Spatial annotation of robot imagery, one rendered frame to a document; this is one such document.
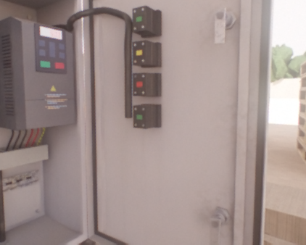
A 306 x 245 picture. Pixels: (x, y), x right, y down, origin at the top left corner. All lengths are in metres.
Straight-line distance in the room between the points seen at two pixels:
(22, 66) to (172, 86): 0.29
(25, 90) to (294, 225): 1.49
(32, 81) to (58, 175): 0.30
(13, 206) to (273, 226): 1.37
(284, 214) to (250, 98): 1.27
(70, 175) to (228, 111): 0.44
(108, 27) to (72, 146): 0.31
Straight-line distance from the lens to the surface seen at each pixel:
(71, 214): 0.72
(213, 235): 0.46
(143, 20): 0.45
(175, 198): 0.51
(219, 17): 0.41
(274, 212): 1.64
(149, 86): 0.44
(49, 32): 0.57
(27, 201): 0.78
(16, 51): 0.55
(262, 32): 0.42
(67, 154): 0.67
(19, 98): 0.55
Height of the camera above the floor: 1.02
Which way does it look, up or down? 5 degrees down
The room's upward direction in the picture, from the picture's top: straight up
